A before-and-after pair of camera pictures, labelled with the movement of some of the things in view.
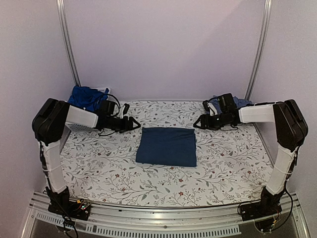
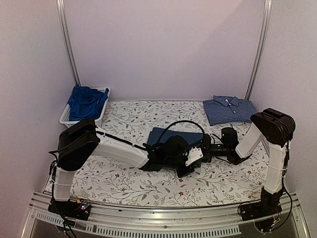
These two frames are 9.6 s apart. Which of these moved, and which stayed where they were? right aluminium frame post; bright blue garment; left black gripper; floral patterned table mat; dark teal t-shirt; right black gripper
Moved: dark teal t-shirt; left black gripper; right black gripper
Stayed: bright blue garment; right aluminium frame post; floral patterned table mat
